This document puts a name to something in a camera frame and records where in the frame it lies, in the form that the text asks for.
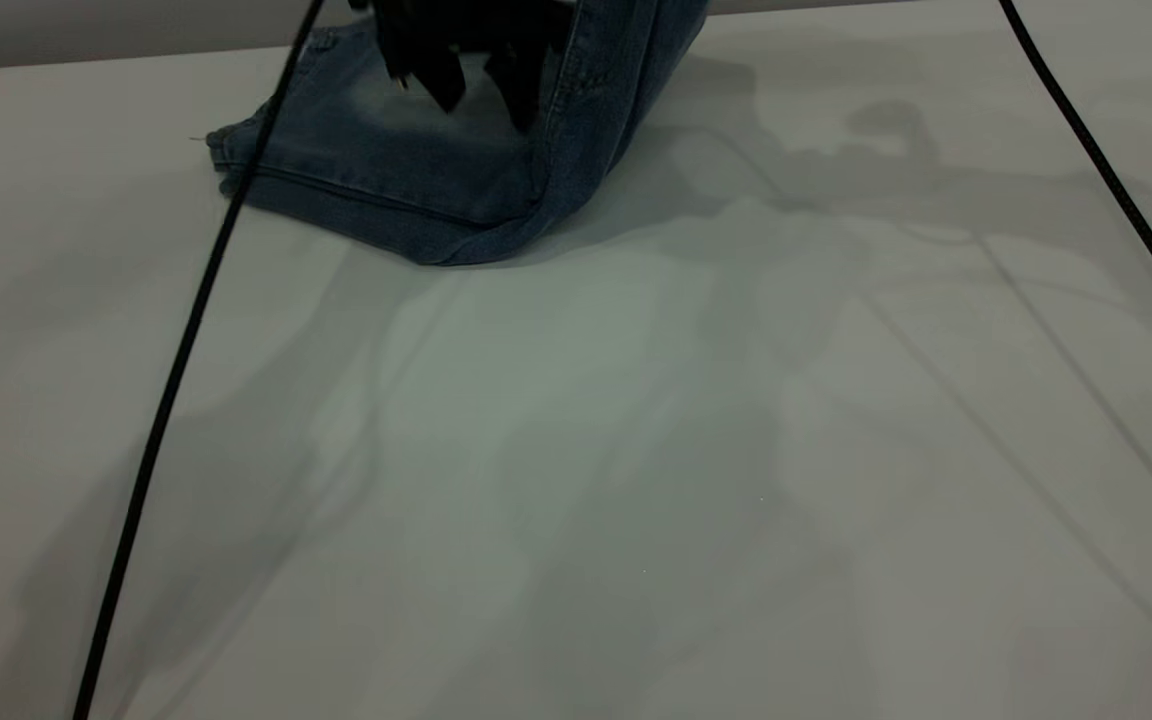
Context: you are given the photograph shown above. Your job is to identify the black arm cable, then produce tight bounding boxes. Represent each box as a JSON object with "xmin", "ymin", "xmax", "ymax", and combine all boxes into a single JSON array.
[
  {"xmin": 998, "ymin": 0, "xmax": 1152, "ymax": 356},
  {"xmin": 71, "ymin": 0, "xmax": 329, "ymax": 720}
]

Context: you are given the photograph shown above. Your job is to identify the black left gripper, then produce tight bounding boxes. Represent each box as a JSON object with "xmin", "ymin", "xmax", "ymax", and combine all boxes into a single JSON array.
[{"xmin": 351, "ymin": 0, "xmax": 577, "ymax": 133}]

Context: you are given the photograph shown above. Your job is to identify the blue denim shorts with print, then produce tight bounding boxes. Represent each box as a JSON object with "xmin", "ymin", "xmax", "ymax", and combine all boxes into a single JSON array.
[{"xmin": 206, "ymin": 0, "xmax": 712, "ymax": 268}]

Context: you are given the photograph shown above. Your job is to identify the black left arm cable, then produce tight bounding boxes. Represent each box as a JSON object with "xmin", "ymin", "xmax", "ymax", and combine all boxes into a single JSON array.
[{"xmin": 71, "ymin": 0, "xmax": 329, "ymax": 720}]

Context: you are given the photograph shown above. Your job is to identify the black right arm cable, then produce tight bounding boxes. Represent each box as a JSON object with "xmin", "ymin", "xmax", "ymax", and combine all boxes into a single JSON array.
[{"xmin": 998, "ymin": 0, "xmax": 1152, "ymax": 356}]

